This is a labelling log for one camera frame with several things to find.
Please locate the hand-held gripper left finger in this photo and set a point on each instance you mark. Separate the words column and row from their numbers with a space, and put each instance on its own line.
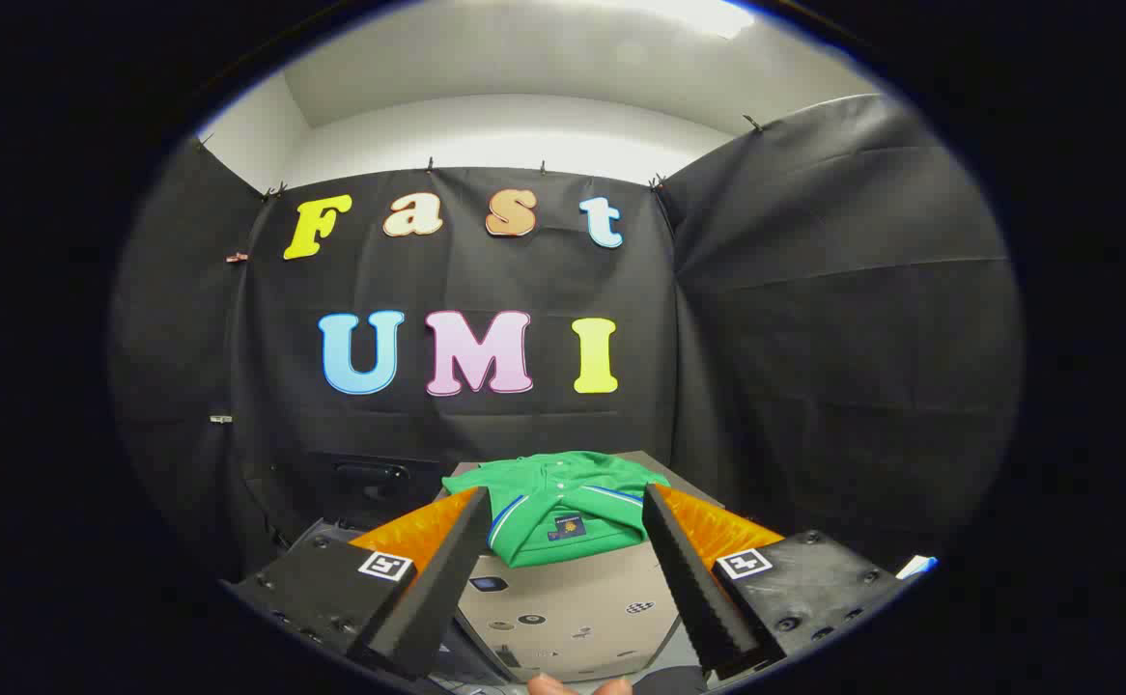
column 447, row 589

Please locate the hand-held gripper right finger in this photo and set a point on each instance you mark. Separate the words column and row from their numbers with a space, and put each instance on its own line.
column 693, row 589

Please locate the green polo shirt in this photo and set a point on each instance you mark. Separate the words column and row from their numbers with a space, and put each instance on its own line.
column 563, row 492

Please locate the black backdrop cloth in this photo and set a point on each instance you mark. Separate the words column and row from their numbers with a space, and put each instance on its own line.
column 766, row 338

